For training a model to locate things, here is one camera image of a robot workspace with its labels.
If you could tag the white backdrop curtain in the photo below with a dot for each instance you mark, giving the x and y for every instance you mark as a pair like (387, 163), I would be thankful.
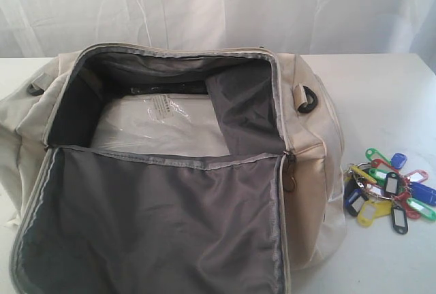
(49, 27)

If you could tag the cream fabric duffel bag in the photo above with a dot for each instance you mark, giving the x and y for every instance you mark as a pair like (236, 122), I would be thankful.
(101, 221)

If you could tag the colourful plastic key tags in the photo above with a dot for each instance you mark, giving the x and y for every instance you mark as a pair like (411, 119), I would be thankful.
(379, 188)

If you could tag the clear plastic packaged item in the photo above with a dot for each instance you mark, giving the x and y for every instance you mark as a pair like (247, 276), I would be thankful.
(173, 124)

